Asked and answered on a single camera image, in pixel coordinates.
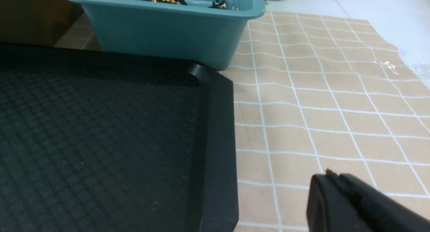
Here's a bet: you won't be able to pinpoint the brown plastic bin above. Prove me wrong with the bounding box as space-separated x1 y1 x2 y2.
0 0 83 47

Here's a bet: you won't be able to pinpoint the black serving tray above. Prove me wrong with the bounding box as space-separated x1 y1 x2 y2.
0 44 239 232

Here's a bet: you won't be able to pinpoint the blue plastic bin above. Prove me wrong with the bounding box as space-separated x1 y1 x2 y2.
69 0 266 70

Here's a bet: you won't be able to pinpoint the black chopsticks in bin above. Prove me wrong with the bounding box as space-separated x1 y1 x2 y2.
142 0 229 10

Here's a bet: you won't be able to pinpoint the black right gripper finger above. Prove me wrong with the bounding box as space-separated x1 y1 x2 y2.
306 169 430 232

